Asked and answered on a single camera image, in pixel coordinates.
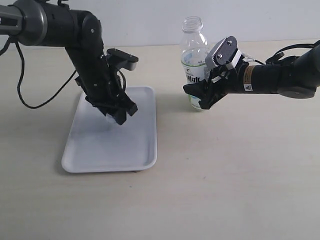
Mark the clear plastic water bottle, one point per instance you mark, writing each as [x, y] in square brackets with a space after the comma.
[194, 49]

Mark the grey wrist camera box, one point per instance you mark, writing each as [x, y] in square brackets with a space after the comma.
[224, 53]
[120, 59]

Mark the white rectangular plastic tray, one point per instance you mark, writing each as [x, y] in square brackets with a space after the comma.
[97, 145]

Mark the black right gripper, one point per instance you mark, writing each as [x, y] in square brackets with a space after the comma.
[220, 81]

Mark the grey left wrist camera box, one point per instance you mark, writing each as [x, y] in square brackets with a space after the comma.
[120, 59]

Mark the white bottle cap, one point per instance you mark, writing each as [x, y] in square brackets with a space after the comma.
[110, 120]

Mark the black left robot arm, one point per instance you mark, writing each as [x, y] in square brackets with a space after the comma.
[40, 23]

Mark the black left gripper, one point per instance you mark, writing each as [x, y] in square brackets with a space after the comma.
[105, 87]

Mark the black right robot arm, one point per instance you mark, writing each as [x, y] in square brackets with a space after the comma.
[292, 72]

